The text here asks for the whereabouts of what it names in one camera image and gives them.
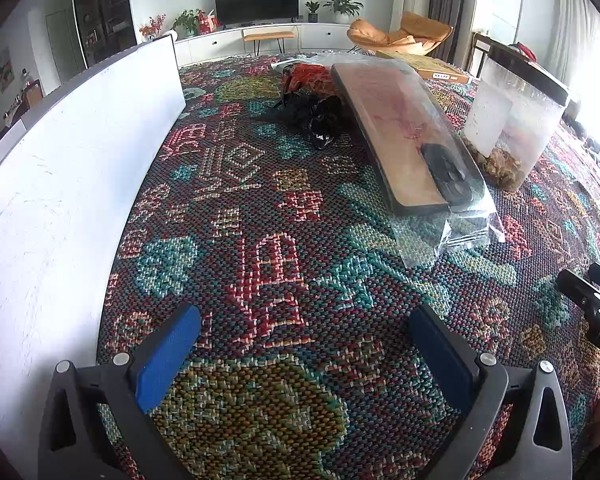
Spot phone case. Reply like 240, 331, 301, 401
307, 52, 506, 268

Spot flat cardboard box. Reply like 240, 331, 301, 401
375, 50, 473, 85

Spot grey curtain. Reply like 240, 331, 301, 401
428, 0, 481, 68

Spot white board panel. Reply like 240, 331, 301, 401
0, 34, 186, 461

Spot colourful woven blanket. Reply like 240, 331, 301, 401
95, 50, 600, 480

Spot white sheer curtain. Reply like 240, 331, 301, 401
547, 0, 600, 91

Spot clear container with black lid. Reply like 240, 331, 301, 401
462, 40, 571, 193

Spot white television cabinet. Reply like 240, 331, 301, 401
172, 22, 366, 68

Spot black television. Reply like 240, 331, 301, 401
214, 0, 300, 26

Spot white door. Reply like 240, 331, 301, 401
46, 9, 85, 83

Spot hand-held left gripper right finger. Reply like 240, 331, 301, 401
408, 304, 574, 480

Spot wooden stool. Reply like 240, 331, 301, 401
242, 29, 296, 55

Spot bushy green potted plant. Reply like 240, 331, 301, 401
172, 9, 202, 38

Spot red flowers in white vase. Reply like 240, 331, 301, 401
139, 14, 167, 41

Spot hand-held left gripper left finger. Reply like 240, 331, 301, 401
37, 302, 203, 480

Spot framed wall painting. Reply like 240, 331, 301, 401
0, 47, 16, 93

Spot orange lounge chair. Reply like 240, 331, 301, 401
346, 11, 453, 56

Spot dark display cabinet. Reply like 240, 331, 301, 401
71, 0, 138, 68

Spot orange red cloth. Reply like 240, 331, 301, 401
280, 60, 351, 98

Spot large green potted plant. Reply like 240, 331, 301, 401
322, 0, 365, 23

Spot black lace cloth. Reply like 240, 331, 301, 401
265, 91, 356, 151

